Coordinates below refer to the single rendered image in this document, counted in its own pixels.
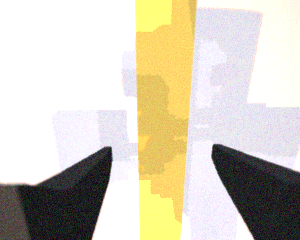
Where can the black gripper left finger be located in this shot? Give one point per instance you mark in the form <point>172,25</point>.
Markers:
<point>65,206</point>

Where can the yellow rectangular bar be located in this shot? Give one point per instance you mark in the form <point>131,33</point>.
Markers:
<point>164,55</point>

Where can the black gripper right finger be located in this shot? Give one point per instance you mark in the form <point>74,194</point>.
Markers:
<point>265,194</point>

